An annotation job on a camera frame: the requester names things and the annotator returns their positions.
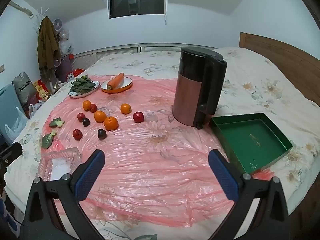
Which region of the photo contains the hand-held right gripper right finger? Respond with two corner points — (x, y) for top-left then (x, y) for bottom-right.
(208, 149), (292, 240)

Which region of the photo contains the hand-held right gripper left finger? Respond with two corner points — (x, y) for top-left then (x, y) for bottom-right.
(24, 149), (108, 240)

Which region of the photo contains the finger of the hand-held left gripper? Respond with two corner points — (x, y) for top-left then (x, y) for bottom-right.
(0, 142), (23, 166)

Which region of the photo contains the green cardboard box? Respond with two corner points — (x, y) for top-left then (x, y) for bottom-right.
(209, 112), (293, 175)

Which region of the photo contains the person's left hand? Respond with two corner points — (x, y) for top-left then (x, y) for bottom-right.
(0, 197), (16, 232)

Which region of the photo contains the clear plastic bag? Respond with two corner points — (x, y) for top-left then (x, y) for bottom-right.
(4, 106), (28, 143)

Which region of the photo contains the clear glass tray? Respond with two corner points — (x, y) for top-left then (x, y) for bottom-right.
(36, 147), (82, 182)

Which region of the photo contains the bok choy leaf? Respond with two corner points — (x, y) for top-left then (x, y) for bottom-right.
(41, 130), (57, 149)
(49, 117), (65, 128)

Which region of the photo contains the white plastic bag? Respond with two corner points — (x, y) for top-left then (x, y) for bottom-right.
(28, 101), (45, 118)

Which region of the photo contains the light blue board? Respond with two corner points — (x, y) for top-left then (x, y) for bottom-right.
(0, 84), (25, 130)

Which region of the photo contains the grey printed sack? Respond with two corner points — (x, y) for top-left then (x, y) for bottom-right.
(13, 72), (38, 105)

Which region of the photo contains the pink plastic sheet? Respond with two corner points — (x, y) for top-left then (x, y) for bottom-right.
(41, 74), (273, 227)

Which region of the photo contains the yellow and red box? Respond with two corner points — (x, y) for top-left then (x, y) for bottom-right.
(32, 79), (50, 101)

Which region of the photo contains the white plate with dark rim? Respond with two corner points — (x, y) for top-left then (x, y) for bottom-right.
(68, 80), (100, 98)

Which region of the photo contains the copper and black electric kettle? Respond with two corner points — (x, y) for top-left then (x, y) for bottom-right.
(172, 46), (227, 130)

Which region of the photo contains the pile of green leaves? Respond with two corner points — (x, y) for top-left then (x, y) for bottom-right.
(70, 75), (97, 94)

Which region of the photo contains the carrot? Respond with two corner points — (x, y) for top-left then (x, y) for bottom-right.
(107, 73), (125, 90)

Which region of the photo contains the orange rimmed plate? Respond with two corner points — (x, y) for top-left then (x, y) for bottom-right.
(101, 77), (133, 94)

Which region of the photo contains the purple bin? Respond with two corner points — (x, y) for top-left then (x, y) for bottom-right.
(55, 54), (74, 82)

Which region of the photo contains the red bag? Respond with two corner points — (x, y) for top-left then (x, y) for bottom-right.
(67, 69), (86, 83)

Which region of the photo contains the olive jacket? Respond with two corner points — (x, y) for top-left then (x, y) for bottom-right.
(37, 16), (60, 69)

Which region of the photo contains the heap of clear plastic bags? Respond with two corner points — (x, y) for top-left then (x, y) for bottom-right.
(59, 29), (73, 55)

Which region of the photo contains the white slatted cabinet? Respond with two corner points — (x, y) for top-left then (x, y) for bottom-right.
(72, 44), (220, 70)

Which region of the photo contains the white coat rack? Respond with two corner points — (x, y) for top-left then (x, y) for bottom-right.
(33, 7), (50, 34)

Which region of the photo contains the wooden headboard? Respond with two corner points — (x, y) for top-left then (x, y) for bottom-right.
(239, 32), (320, 110)

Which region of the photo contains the white wall pipe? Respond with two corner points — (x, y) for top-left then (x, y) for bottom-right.
(9, 1), (34, 18)

